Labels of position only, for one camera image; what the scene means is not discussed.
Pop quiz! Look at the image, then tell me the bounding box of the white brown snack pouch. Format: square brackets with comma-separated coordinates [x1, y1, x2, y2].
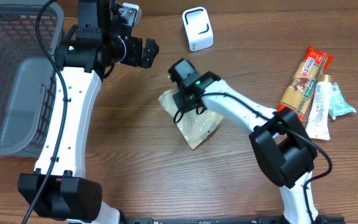
[158, 90, 224, 150]

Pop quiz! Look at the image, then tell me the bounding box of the orange biscuit package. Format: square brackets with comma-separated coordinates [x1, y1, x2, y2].
[277, 45, 334, 120]

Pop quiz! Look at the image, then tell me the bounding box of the white tube gold cap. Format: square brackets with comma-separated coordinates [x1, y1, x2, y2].
[306, 75, 332, 141]

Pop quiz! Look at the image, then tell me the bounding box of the teal wipes packet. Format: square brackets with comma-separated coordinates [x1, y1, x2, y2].
[329, 82, 357, 120]

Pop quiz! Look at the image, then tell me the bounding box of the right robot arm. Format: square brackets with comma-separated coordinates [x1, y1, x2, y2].
[170, 72, 318, 223]

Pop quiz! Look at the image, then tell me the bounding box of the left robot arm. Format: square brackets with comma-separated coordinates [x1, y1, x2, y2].
[17, 1, 159, 223]

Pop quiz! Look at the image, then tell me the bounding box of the white barcode scanner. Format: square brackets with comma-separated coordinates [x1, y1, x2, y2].
[182, 6, 214, 52]

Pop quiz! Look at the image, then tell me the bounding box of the grey plastic shopping basket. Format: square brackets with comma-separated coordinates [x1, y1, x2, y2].
[0, 0, 56, 157]

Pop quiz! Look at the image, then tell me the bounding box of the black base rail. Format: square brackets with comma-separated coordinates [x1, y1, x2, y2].
[116, 216, 346, 224]

